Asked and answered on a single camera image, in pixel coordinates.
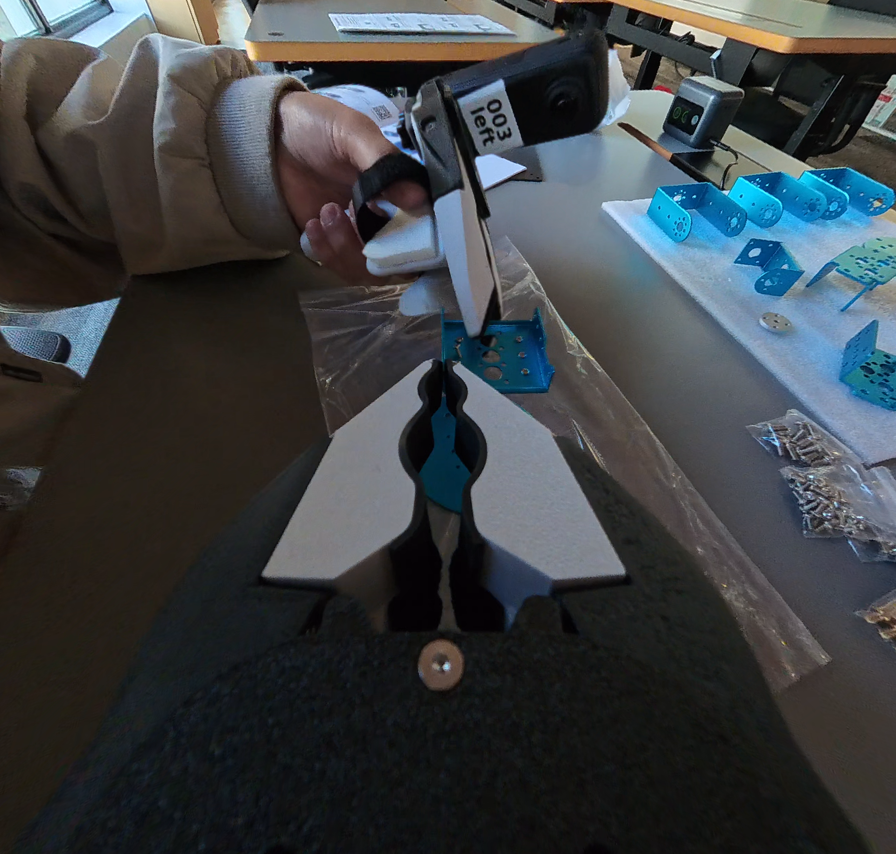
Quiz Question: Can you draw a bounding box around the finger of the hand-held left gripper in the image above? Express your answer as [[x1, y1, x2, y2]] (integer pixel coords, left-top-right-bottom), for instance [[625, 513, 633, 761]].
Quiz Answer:
[[433, 186, 503, 341]]

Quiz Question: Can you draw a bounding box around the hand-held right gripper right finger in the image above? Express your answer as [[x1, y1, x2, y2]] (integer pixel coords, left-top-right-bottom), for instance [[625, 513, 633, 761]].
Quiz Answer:
[[448, 360, 626, 631]]

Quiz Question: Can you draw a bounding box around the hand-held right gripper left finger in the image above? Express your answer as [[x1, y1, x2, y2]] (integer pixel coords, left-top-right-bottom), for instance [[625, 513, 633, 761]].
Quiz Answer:
[[261, 359, 449, 634]]

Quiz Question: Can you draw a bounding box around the blue round metal plate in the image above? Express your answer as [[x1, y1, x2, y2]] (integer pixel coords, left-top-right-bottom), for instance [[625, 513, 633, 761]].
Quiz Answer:
[[419, 360, 471, 516]]

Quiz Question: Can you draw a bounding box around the blue square metal bracket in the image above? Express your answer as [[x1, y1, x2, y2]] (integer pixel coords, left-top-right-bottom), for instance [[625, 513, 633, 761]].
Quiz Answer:
[[441, 306, 557, 397]]

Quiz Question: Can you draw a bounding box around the person's left forearm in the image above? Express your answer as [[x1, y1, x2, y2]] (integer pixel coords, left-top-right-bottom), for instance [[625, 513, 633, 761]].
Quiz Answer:
[[0, 33, 310, 309]]

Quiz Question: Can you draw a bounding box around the grey desk with orange edge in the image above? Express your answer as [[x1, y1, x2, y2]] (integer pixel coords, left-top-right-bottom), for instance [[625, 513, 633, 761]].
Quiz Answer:
[[591, 0, 896, 55], [245, 0, 604, 65]]

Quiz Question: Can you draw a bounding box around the person's left hand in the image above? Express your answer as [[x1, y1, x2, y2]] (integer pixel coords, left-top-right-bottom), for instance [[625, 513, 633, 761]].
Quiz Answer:
[[276, 89, 431, 285]]

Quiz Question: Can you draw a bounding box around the clear plastic bag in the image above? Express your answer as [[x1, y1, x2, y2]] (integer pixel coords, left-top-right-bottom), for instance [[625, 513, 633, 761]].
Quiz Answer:
[[300, 234, 832, 694]]

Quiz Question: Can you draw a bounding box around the white instruction sheet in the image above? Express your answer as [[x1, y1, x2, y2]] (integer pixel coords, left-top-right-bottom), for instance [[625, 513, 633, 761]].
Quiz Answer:
[[475, 155, 528, 191]]

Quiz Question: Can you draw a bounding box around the white paper sheet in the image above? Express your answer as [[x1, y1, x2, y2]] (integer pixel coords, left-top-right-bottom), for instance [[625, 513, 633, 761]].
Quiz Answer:
[[329, 12, 516, 37]]

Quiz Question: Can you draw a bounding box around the grey power adapter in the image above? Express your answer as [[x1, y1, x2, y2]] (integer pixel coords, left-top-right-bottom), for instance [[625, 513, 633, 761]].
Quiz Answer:
[[664, 77, 745, 149]]

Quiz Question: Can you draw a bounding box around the white printed paper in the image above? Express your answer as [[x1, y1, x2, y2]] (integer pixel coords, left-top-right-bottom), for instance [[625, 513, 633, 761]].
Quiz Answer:
[[311, 84, 411, 128]]

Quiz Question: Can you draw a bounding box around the white foam sheet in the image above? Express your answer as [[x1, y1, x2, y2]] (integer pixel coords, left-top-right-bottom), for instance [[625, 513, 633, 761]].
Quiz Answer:
[[602, 185, 896, 466]]

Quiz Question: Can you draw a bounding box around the bag of silver screws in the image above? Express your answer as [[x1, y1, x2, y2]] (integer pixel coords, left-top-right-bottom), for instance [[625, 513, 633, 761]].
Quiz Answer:
[[745, 409, 863, 471], [780, 462, 896, 540]]

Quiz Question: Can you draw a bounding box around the bag of brass standoffs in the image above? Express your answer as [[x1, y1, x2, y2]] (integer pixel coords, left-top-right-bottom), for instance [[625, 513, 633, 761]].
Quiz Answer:
[[857, 588, 896, 646]]

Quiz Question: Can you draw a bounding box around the blue U-shaped metal bracket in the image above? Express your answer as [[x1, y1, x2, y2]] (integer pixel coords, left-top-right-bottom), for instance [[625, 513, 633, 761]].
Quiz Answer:
[[728, 172, 830, 229], [647, 183, 749, 244], [798, 166, 896, 219]]

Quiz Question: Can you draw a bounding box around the black cable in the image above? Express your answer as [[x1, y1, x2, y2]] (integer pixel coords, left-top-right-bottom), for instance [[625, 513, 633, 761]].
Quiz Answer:
[[706, 138, 744, 191]]

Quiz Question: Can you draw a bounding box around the small blue angled bracket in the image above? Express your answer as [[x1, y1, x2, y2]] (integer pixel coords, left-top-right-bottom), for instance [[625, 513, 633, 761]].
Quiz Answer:
[[734, 238, 805, 300]]

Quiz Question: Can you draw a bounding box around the blue perforated box bracket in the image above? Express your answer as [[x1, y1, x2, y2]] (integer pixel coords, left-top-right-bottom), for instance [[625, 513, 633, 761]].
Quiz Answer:
[[839, 320, 896, 411]]

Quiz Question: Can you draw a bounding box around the teal perforated metal bracket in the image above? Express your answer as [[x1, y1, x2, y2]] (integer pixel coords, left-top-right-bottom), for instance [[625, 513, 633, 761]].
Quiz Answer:
[[805, 236, 896, 313]]

